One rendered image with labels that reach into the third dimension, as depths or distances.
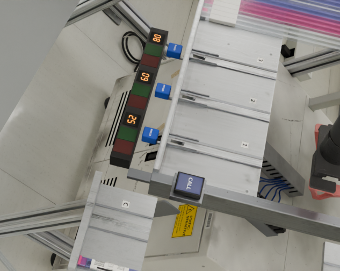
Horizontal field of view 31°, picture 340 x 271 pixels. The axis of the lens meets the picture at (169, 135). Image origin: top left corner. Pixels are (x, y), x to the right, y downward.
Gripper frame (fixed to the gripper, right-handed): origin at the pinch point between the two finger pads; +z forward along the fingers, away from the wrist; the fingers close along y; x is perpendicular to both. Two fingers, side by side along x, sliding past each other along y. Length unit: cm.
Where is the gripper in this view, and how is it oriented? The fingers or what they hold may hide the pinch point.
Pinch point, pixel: (319, 174)
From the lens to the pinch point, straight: 121.2
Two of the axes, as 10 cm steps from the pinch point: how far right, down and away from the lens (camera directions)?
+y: 2.2, -8.2, 5.2
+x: -9.7, -2.4, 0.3
